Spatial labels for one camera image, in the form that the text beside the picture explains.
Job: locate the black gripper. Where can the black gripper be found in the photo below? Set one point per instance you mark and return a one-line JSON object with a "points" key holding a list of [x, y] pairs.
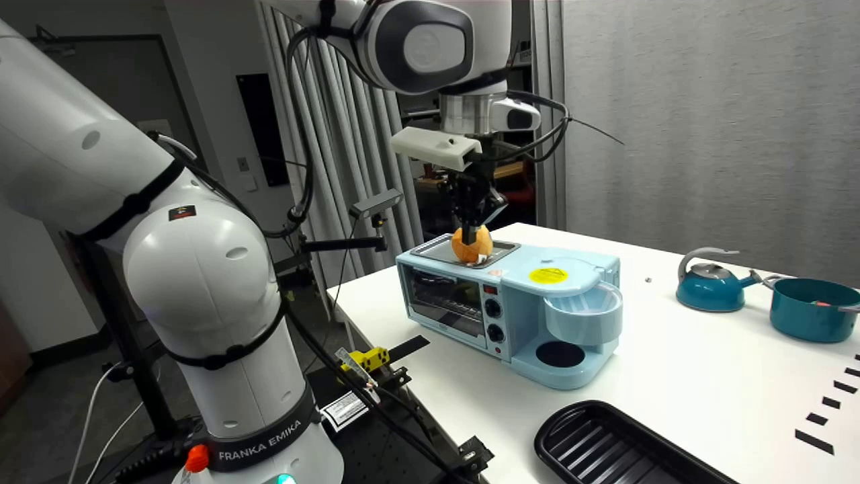
{"points": [[476, 179]]}

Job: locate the orange robot base cap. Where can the orange robot base cap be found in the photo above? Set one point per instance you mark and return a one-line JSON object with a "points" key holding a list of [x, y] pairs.
{"points": [[198, 458]]}

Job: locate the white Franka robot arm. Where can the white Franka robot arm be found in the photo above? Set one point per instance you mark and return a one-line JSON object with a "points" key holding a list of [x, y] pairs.
{"points": [[206, 270]]}

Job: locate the plush pineapple toy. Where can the plush pineapple toy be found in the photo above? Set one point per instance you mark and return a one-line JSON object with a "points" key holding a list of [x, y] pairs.
{"points": [[472, 245]]}

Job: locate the light blue toaster oven station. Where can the light blue toaster oven station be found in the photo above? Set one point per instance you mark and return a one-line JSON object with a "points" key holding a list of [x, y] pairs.
{"points": [[519, 300]]}

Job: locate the yellow clamp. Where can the yellow clamp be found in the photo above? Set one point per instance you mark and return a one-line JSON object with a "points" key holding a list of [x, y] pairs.
{"points": [[366, 361]]}

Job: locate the teal toy kettle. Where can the teal toy kettle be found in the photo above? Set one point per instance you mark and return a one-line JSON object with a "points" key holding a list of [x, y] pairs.
{"points": [[708, 290]]}

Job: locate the black ribbed grill tray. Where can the black ribbed grill tray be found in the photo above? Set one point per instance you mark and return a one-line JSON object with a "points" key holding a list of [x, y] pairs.
{"points": [[618, 448]]}

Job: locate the teal toy pot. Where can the teal toy pot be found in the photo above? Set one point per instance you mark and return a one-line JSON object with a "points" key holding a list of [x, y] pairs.
{"points": [[810, 314]]}

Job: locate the short black tape strip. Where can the short black tape strip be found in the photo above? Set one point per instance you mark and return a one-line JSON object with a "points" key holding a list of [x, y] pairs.
{"points": [[845, 385], [818, 419], [830, 403]]}

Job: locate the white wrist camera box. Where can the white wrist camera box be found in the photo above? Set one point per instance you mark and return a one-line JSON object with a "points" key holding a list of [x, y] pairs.
{"points": [[434, 150]]}

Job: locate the grey stereo camera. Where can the grey stereo camera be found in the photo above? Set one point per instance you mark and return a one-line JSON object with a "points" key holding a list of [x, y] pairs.
{"points": [[376, 204]]}

